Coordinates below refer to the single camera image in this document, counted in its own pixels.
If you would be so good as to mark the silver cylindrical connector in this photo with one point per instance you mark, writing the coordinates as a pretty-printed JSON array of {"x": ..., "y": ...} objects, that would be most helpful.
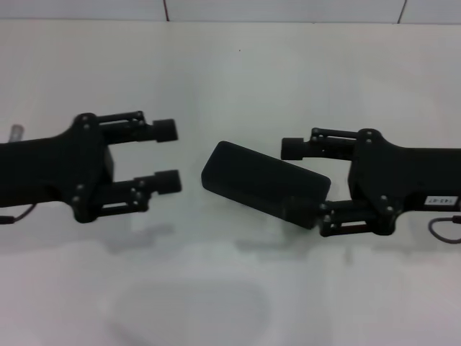
[{"x": 16, "y": 133}]

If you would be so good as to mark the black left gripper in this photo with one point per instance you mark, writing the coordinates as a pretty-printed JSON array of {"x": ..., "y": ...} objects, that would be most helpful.
[{"x": 47, "y": 173}]

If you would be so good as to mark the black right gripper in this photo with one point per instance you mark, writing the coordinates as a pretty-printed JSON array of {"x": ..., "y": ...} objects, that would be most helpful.
[{"x": 403, "y": 176}]

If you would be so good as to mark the black glasses case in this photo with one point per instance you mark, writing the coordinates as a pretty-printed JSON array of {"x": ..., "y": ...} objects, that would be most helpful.
[{"x": 263, "y": 184}]

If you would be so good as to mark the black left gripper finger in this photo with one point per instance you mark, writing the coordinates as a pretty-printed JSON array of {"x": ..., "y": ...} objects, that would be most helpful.
[
  {"x": 165, "y": 130},
  {"x": 167, "y": 182}
]

